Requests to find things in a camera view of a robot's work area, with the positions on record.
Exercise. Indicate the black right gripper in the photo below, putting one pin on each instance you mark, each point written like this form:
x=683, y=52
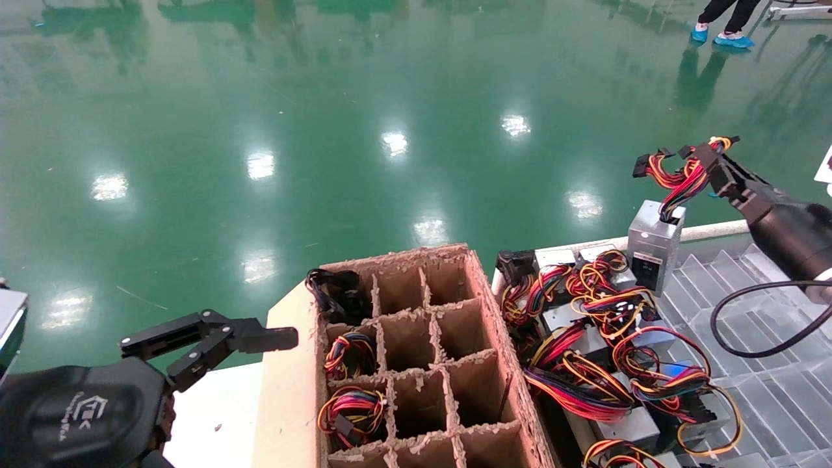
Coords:
x=796, y=227

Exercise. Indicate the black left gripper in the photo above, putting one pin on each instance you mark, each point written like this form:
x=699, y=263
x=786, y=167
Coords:
x=78, y=416

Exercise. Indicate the silver power supply white label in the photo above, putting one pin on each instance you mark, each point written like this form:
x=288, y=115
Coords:
x=653, y=240

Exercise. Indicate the brown cardboard box with dividers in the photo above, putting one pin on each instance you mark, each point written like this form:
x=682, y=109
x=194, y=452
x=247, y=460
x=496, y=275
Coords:
x=286, y=390

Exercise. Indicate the person in black trousers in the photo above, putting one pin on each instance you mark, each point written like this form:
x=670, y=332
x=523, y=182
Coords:
x=728, y=19

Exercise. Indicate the white equipment stand base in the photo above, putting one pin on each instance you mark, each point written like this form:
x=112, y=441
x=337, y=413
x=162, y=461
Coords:
x=803, y=10

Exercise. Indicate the clear plastic divider tray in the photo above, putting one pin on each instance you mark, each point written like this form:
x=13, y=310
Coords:
x=780, y=403

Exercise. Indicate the silver power supply black connector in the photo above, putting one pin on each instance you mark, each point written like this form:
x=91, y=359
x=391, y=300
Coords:
x=517, y=265

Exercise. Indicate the white pipe cart frame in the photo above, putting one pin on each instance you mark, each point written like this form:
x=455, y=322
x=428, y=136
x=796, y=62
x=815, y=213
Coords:
x=715, y=229

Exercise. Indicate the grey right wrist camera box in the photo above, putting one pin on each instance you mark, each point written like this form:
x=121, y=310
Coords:
x=825, y=166

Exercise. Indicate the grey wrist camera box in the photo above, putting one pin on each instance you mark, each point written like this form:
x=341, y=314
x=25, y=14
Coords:
x=10, y=325
x=825, y=166

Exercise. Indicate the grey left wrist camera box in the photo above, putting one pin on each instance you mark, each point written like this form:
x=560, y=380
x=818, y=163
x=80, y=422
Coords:
x=10, y=325

